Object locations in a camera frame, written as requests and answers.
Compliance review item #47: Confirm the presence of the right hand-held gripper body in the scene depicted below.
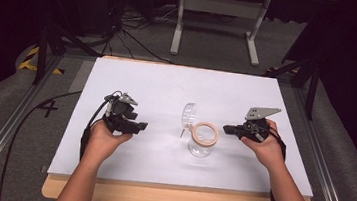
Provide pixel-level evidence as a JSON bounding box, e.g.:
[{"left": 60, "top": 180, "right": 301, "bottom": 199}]
[{"left": 231, "top": 103, "right": 282, "bottom": 145}]

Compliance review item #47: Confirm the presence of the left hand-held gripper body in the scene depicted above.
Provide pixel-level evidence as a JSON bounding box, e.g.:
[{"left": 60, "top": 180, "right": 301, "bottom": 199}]
[{"left": 100, "top": 90, "right": 144, "bottom": 137}]

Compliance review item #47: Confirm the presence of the person's right hand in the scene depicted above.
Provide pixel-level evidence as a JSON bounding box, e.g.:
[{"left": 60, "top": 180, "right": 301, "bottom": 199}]
[{"left": 237, "top": 116, "right": 291, "bottom": 172}]

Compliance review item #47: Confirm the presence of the person's left hand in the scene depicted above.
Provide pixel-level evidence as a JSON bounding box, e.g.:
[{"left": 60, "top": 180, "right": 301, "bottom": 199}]
[{"left": 87, "top": 118, "right": 135, "bottom": 164}]

